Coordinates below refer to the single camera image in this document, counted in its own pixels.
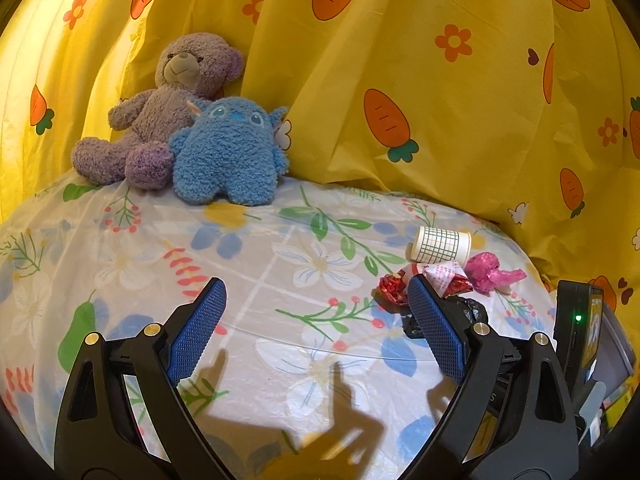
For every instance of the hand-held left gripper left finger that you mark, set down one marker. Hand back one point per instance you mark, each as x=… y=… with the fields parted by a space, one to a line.
x=197 y=335

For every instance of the floral print bed sheet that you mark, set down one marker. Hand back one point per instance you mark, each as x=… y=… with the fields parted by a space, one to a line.
x=275 y=270

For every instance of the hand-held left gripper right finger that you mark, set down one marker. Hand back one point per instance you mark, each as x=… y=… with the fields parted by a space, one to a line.
x=440 y=335

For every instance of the black plastic bag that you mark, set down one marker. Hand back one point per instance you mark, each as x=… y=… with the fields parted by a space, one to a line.
x=472 y=312

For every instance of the purple teddy bear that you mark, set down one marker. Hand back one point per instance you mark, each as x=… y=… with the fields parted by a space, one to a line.
x=150 y=115

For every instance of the red and white wrapper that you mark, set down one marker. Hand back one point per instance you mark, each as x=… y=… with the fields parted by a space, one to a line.
x=445 y=277

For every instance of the red foil wrapper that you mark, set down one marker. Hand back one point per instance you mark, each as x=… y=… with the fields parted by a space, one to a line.
x=392 y=292

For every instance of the pink plastic bag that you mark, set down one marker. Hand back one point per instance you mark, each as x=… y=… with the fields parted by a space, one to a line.
x=482 y=270

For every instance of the grey plastic bin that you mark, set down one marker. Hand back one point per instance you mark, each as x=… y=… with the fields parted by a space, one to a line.
x=616 y=355

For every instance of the checked paper cup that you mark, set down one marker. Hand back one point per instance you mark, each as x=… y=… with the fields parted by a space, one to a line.
x=440 y=245

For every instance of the yellow carrot print curtain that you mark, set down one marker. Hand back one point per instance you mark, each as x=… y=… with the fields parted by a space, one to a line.
x=400 y=60

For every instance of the blue plush toy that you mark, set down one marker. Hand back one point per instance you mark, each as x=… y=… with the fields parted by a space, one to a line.
x=225 y=160

